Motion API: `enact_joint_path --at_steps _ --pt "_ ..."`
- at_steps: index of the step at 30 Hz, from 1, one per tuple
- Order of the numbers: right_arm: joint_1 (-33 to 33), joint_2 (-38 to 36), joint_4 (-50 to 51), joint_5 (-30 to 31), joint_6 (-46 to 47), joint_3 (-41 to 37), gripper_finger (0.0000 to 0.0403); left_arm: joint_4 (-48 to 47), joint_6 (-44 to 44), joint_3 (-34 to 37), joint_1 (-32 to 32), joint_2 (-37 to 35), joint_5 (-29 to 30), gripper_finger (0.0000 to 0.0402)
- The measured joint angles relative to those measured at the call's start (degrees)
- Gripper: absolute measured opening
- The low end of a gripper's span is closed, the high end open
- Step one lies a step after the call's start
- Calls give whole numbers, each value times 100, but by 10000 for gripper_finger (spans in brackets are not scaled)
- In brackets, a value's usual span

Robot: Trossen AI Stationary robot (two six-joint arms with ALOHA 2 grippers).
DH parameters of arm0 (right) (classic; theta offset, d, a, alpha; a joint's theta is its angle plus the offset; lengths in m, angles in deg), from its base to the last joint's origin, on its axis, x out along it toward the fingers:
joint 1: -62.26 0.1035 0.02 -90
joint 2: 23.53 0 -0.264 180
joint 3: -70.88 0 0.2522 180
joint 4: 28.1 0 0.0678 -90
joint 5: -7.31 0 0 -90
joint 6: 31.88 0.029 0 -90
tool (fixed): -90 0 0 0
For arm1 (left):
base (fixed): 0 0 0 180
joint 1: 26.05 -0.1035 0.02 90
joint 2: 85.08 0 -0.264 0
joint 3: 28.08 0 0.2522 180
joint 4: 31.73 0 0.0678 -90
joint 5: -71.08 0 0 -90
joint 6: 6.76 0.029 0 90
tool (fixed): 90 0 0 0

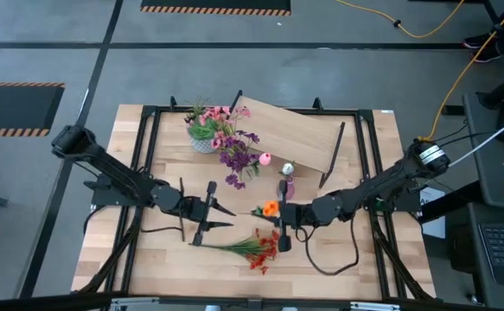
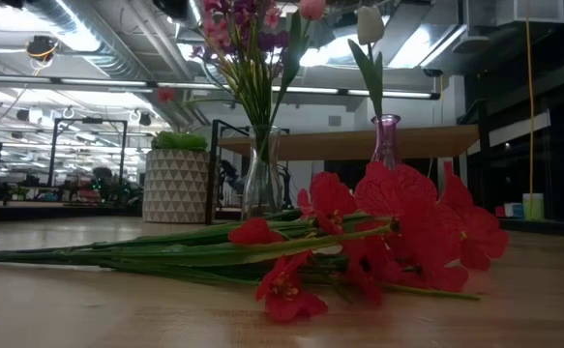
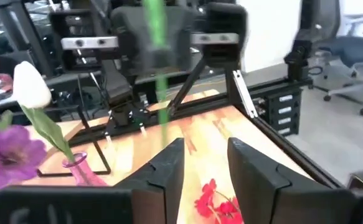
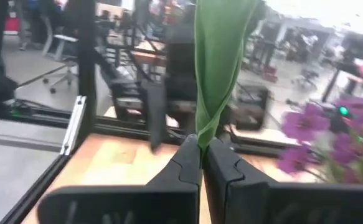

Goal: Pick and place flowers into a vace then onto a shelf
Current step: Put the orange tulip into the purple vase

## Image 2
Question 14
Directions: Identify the clear glass vase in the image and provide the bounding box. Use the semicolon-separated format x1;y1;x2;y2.
241;124;283;219

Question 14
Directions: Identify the pink glass vase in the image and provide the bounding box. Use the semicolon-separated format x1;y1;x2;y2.
371;113;403;171

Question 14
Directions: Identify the red artificial flower bunch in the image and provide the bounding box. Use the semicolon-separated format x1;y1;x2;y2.
0;161;510;324

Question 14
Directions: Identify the purple artificial flower bunch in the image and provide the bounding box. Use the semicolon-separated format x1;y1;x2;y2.
223;0;292;131

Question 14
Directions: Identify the pink artificial blossom bunch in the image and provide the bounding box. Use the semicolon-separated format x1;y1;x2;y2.
157;0;282;146

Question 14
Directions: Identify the pink artificial tulip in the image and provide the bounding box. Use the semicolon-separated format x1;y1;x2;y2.
269;0;328;131

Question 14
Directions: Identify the white artificial tulip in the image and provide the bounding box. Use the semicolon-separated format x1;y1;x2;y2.
347;4;387;120

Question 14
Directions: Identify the succulent in patterned pot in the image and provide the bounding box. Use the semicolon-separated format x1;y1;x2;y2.
141;130;211;224

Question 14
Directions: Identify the long ceiling light bar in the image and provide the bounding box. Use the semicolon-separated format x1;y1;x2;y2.
0;74;441;101

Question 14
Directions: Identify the yellow-green container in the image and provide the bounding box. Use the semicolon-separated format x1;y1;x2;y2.
522;192;546;221

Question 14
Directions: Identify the black background metal frame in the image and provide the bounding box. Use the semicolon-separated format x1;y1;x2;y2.
46;117;129;189

